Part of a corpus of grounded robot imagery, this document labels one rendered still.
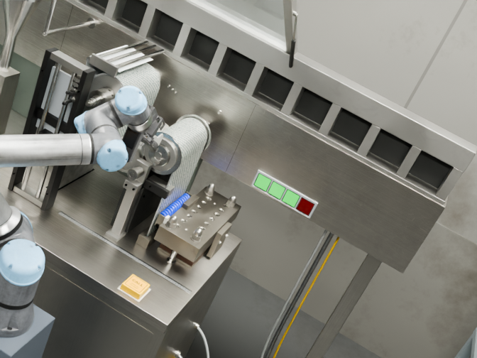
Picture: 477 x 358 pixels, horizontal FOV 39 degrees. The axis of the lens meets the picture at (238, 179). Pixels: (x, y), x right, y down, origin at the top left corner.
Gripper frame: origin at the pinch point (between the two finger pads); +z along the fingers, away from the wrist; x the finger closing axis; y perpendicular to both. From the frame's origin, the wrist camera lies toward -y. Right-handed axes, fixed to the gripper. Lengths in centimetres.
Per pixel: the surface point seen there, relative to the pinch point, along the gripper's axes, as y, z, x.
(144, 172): -3.6, 19.8, 2.5
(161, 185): -4.0, 23.8, -3.8
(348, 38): 123, 114, -19
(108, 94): 10.8, 8.5, 23.8
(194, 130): 19.4, 27.2, -2.1
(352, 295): 6, 80, -79
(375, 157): 45, 34, -60
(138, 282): -34.9, 22.0, -15.4
